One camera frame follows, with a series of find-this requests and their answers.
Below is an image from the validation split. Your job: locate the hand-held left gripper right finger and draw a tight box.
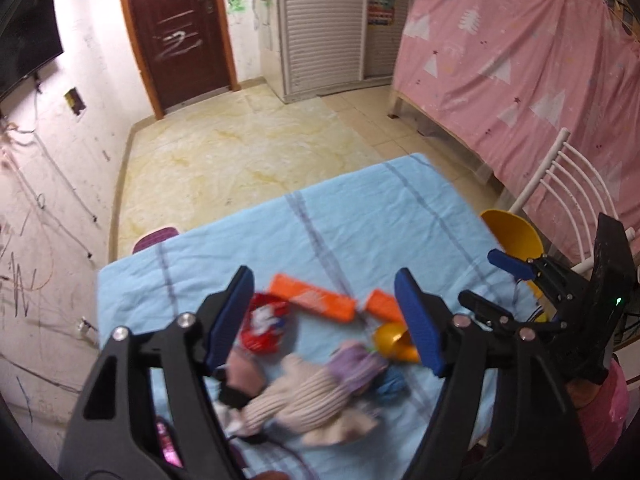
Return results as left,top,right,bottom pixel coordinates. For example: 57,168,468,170
394,268,593,480

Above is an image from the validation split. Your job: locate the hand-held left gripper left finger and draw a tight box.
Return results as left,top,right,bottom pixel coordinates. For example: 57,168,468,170
59,266,256,480

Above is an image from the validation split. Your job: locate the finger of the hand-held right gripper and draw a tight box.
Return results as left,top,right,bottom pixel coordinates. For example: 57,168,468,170
458,289,571,343
487,249,591,311

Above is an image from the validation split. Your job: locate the yellow plastic bin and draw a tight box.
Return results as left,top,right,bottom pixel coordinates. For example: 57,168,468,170
480,209,551,322

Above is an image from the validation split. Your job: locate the yellow plastic capsule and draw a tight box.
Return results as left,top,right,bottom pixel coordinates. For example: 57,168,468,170
375,323,422,364

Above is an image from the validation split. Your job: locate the red snack packet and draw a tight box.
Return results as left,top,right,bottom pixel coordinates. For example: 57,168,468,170
239,292,292,356

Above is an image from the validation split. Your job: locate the short orange packet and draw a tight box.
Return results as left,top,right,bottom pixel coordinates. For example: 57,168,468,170
365,290,406,323

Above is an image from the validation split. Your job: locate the pink sock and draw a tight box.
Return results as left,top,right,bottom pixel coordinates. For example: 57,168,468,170
226,347,275,402

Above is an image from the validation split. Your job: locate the blue sock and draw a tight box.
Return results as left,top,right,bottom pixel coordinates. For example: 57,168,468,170
375,367,407,404

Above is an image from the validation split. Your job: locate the purple sock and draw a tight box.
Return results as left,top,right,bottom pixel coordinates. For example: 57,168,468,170
329,341,390,397

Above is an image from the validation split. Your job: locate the long orange packet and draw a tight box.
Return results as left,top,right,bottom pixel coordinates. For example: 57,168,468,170
269,273,357,324

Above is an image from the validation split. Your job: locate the beige ribbed sock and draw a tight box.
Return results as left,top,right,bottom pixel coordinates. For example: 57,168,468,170
240,354,353,436

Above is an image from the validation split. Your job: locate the plain beige sock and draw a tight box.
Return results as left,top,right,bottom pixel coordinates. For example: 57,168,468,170
300,407,382,447

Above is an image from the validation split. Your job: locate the purple stool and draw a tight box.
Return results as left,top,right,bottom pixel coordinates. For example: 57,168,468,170
132,227,180,255

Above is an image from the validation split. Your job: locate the white metal chair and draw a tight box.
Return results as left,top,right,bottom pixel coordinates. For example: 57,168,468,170
505,127,637,277

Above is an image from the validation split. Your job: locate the light blue striped tablecloth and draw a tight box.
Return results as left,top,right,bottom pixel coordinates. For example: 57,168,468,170
96,152,548,480

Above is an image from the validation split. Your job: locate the pink clothing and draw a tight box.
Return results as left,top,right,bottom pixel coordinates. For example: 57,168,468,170
155,420,184,467

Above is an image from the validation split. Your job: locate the pink printed curtain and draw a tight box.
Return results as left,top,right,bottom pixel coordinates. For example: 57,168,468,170
391,0,640,266

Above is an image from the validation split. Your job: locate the dark red door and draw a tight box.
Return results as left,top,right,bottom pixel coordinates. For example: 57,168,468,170
115,0,240,121

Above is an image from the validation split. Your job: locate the white louvered wardrobe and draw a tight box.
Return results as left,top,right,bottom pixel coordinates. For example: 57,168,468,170
265,0,372,106

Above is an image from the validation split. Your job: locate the white bed frame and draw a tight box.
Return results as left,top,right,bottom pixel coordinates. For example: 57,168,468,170
391,87,507,197

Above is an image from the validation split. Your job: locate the wall cable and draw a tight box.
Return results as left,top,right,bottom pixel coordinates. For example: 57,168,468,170
0,120,99,222

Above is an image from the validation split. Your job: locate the black wall television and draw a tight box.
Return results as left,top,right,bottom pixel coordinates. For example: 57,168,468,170
0,0,65,103

